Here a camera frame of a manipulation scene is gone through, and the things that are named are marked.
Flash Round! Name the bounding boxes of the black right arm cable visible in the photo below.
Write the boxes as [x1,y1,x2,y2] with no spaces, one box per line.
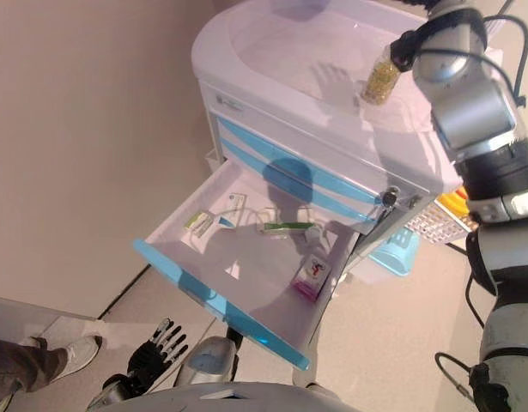
[482,15,528,108]

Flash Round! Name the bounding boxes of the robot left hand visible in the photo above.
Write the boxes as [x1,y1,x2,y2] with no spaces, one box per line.
[125,317,190,381]

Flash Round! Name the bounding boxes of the bystander person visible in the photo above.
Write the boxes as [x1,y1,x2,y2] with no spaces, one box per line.
[0,334,104,412]

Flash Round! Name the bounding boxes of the blue waste bin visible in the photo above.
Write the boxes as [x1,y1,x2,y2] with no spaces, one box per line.
[370,229,419,276]

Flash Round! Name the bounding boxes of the long white green medicine box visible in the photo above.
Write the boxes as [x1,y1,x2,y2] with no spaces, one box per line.
[257,221,314,239]

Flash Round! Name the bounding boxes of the white mesh basket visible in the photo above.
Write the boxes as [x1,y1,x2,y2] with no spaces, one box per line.
[407,201,479,245]

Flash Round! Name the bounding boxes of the yellow sharps container red lid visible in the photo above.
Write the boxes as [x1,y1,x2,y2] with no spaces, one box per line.
[434,186,470,215]

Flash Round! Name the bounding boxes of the blue fronted cart drawer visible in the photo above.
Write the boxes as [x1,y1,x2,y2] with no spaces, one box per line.
[220,139,374,224]
[132,159,359,373]
[218,115,383,207]

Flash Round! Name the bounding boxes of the robot left leg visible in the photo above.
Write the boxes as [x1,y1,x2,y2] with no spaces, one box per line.
[175,328,243,387]

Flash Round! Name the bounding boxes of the purple white medicine box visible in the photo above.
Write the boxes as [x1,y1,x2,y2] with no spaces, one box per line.
[290,252,332,300]

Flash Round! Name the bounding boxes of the white medical cart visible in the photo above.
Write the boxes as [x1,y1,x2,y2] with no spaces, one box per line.
[134,0,505,383]

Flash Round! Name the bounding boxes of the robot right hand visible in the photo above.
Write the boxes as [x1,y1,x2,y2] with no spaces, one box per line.
[390,0,445,72]

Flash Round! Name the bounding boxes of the clear bottle yellow capsules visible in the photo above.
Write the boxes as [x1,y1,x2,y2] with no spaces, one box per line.
[360,42,402,105]

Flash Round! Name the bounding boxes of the translucent white bin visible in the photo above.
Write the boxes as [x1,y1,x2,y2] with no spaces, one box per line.
[347,257,391,287]

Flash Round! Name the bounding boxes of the small green white medicine box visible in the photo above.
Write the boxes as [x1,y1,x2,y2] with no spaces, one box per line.
[185,209,215,237]

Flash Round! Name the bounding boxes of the robot grey torso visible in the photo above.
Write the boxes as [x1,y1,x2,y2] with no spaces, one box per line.
[78,379,363,412]

